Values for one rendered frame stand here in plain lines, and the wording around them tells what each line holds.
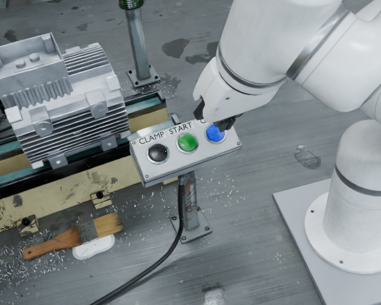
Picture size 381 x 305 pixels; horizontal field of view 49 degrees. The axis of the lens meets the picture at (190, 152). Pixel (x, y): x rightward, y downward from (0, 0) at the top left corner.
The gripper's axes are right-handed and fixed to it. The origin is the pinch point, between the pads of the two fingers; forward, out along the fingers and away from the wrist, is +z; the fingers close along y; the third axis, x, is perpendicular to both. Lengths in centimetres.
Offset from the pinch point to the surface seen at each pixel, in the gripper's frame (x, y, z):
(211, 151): 2.7, 1.8, 6.7
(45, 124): -13.2, 25.2, 13.2
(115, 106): -13.7, 12.5, 15.9
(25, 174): -11.2, 32.9, 28.6
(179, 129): -2.5, 5.4, 6.5
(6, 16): -89, 31, 80
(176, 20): -60, -23, 66
